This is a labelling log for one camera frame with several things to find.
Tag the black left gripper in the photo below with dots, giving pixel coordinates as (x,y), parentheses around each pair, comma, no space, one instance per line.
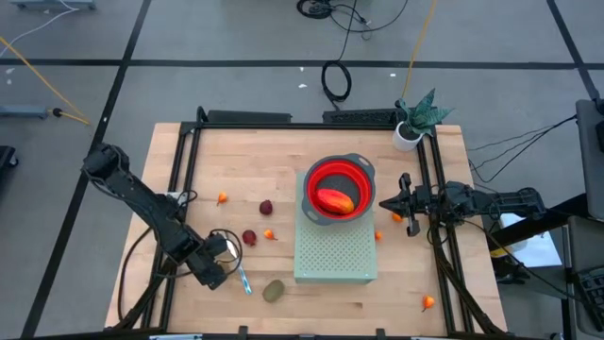
(208,273)

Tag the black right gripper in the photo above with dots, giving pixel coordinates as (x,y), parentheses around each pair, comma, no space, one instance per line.
(424,200)

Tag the orange tangerine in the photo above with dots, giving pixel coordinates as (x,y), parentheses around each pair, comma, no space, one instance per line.
(397,217)

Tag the small orange pear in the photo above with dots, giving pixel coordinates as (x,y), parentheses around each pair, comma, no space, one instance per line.
(222,197)
(428,301)
(378,235)
(269,234)

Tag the dark red plum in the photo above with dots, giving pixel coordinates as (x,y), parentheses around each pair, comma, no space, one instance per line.
(249,237)
(265,207)

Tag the red and grey collapsible colander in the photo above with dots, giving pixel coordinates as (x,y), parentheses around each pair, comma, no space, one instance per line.
(340,181)

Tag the red and yellow mango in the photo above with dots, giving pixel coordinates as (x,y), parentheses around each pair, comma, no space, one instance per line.
(335,200)

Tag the brown kiwi fruit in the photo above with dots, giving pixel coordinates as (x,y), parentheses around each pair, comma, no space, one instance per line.
(273,291)

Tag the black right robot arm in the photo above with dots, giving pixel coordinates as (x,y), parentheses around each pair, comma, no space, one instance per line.
(500,202)

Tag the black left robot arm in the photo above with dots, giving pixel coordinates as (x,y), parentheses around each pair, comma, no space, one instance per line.
(141,198)

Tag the white plant pot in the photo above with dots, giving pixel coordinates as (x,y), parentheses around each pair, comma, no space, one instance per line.
(403,141)

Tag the green perforated metal shelf riser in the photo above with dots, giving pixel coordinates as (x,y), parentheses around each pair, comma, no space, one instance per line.
(330,250)

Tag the green leafy plant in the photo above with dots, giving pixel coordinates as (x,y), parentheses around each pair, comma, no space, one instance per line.
(424,115)

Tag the black box behind table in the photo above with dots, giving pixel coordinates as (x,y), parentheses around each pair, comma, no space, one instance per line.
(358,116)
(247,116)

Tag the white floor panel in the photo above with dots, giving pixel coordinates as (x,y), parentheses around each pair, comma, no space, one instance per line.
(533,245)

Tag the black diagonal beam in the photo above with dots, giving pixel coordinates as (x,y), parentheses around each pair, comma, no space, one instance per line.
(542,222)

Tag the grey desk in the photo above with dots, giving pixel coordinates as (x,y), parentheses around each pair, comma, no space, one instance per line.
(585,236)

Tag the grey equipment cabinet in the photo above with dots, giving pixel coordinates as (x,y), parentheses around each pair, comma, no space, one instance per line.
(592,156)

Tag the black keyboard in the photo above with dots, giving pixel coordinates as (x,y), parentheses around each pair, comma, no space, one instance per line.
(593,293)

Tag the black caster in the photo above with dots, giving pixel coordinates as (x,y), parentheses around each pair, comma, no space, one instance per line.
(5,158)

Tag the grey metal stand base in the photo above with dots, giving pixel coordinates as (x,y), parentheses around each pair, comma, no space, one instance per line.
(23,112)
(52,5)

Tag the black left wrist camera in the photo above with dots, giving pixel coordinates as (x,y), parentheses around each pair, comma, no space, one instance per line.
(218,245)

